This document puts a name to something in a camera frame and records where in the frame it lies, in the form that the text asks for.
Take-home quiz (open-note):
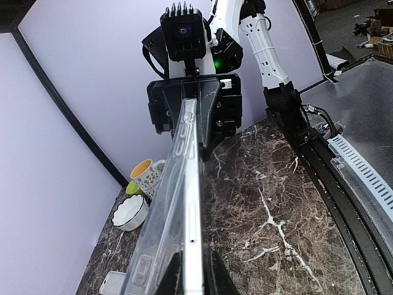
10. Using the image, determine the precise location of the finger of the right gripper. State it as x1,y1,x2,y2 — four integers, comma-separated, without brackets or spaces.
196,76,223,162
162,84,184,133

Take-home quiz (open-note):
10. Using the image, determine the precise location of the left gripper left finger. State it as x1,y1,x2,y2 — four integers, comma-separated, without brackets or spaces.
155,251,184,295

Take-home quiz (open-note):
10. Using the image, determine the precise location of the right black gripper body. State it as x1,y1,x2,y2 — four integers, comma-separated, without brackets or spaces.
147,74,243,137

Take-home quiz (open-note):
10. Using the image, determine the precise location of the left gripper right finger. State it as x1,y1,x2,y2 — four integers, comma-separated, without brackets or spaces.
204,245,239,295

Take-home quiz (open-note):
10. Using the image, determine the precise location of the phone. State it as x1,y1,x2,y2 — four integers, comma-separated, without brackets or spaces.
181,98,204,294

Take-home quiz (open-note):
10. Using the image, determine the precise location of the clear magsafe phone case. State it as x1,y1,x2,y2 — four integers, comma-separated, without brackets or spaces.
120,98,197,294

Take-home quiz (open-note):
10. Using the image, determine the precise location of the white phone case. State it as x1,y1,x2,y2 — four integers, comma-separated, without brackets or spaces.
99,270,126,295

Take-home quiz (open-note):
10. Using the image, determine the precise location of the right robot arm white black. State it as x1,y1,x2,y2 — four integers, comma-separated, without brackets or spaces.
142,1,310,160

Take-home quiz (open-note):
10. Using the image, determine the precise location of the white scalloped bowl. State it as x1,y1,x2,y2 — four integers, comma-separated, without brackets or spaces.
112,195,149,232

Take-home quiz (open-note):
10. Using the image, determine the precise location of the white patterned mug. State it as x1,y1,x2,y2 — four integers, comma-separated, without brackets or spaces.
130,159,166,200

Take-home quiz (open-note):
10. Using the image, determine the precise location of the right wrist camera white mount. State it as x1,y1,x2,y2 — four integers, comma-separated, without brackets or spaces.
160,2,216,79

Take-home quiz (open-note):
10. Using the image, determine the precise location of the right black frame post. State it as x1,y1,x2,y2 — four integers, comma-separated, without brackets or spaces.
11,28,128,187

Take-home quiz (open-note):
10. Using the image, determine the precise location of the black front rail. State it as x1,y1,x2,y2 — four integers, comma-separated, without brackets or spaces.
267,109,392,294

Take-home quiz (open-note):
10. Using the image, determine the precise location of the white slotted cable duct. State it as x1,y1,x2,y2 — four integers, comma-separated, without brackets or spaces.
327,135,392,217

